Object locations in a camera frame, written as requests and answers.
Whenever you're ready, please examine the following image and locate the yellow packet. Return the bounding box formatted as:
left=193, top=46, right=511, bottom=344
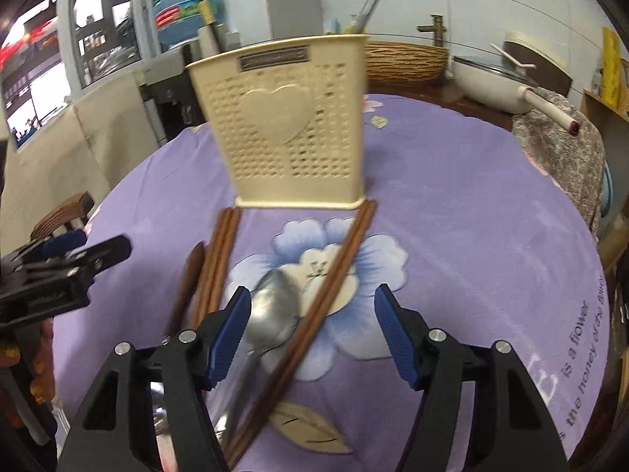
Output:
left=600, top=27, right=624, bottom=107

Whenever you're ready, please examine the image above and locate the metal spoon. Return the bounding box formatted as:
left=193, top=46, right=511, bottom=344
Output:
left=223, top=269, right=302, bottom=448

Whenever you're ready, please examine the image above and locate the wooden faucet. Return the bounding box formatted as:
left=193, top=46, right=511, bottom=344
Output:
left=417, top=15, right=450, bottom=46

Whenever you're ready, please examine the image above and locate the purple floral tablecloth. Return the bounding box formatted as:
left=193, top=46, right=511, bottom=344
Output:
left=51, top=92, right=611, bottom=472

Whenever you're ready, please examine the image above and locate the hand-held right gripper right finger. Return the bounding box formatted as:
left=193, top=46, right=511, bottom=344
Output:
left=373, top=283, right=567, bottom=472

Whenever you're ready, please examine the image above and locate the glass window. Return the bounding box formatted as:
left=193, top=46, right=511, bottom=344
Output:
left=2, top=0, right=151, bottom=151

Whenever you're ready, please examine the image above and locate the blue water bottle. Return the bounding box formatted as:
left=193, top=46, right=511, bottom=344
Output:
left=150, top=0, right=228, bottom=52

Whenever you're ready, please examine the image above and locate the brown wooden chopstick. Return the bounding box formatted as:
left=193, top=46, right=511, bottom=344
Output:
left=199, top=208, right=243, bottom=326
left=230, top=201, right=378, bottom=471
left=223, top=200, right=373, bottom=459
left=191, top=208, right=233, bottom=330

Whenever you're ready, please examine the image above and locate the beige cloth cover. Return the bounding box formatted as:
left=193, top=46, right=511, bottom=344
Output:
left=5, top=76, right=165, bottom=218

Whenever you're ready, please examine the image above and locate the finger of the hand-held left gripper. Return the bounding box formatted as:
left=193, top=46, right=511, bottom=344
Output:
left=59, top=234, right=134, bottom=277
left=9, top=229, right=89, bottom=267

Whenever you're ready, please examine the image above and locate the cream frying pan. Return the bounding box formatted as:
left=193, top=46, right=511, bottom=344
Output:
left=451, top=55, right=581, bottom=136

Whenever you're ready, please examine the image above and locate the woven wicker basket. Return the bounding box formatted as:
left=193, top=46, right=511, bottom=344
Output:
left=364, top=41, right=450, bottom=85

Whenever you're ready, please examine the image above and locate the cream plastic utensil holder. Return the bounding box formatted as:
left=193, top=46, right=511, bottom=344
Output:
left=186, top=34, right=370, bottom=208

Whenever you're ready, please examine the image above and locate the brown wooden spoon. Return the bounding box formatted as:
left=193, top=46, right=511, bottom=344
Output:
left=164, top=242, right=206, bottom=344

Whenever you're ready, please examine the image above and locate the brown floral cloth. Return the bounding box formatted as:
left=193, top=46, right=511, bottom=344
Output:
left=511, top=87, right=606, bottom=243

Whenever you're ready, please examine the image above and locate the grey water dispenser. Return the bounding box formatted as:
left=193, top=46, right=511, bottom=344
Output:
left=138, top=39, right=217, bottom=149

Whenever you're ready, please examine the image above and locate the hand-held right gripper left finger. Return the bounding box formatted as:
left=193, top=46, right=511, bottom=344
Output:
left=59, top=285, right=253, bottom=472

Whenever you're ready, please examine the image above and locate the white plastic ladle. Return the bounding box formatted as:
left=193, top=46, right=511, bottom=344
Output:
left=489, top=42, right=537, bottom=70

